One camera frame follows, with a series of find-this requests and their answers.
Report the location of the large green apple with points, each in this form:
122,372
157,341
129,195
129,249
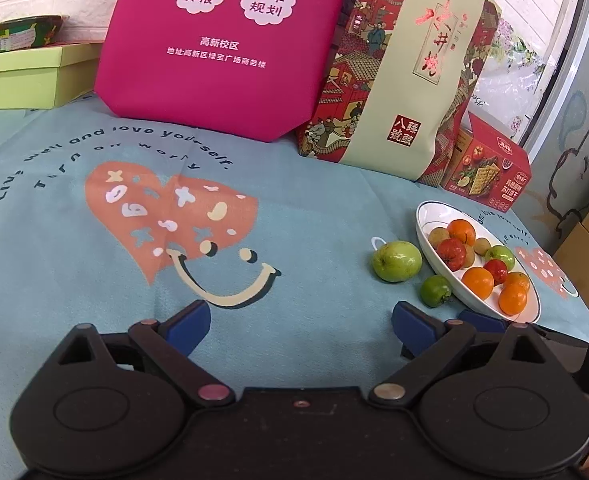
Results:
397,261

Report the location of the red wax apple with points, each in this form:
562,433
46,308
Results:
452,254
496,271

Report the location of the white plate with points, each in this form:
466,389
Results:
437,217

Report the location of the orange tangerine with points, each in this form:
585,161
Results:
513,301
519,278
462,230
478,281

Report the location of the yellow-brown longan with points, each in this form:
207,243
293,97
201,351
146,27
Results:
470,259
437,236
481,246

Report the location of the red cracker box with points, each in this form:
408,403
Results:
489,175

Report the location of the small dark green tomato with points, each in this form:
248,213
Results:
434,291

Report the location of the white floral plastic bag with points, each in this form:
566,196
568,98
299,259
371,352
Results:
524,60

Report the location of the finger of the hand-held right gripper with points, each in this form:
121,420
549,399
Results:
481,320

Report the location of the teal printed tablecloth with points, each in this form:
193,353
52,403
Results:
99,260

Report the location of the grey metal frame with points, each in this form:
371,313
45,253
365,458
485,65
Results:
564,50

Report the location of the pink tote bag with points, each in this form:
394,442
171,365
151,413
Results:
214,85

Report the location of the illustrated gift box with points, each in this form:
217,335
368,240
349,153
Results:
399,85

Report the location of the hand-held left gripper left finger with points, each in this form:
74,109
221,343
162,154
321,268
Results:
189,327

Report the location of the light green box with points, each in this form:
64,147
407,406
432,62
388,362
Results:
19,80

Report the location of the green patterned bowl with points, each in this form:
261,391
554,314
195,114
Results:
24,32

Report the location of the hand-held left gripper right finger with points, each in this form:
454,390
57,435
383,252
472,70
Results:
414,327

